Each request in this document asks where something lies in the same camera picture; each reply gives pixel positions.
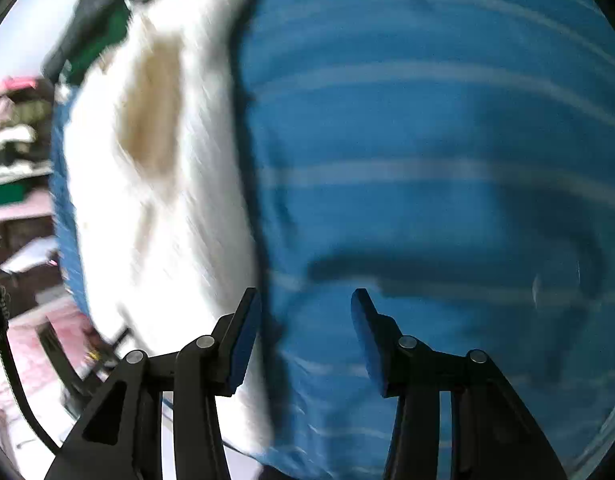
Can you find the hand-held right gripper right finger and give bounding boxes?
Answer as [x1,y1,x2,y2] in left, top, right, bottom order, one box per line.
[351,288,571,480]

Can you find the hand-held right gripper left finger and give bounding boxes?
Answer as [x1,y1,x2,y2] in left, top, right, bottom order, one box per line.
[44,287,262,480]

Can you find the white knit garment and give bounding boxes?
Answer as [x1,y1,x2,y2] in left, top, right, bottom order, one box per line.
[62,0,274,457]

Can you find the pile of assorted clothes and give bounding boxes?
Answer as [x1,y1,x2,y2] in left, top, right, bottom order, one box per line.
[0,76,55,211]

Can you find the blue striped bed sheet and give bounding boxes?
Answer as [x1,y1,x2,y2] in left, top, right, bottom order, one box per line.
[49,0,615,480]

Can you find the pink patterned blanket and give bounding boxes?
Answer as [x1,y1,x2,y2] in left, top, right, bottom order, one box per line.
[0,305,95,456]

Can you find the dark green cloth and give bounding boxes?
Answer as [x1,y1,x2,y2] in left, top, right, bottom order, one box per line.
[41,0,198,86]

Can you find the black cable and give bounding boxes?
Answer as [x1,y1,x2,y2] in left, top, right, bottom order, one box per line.
[0,262,58,453]

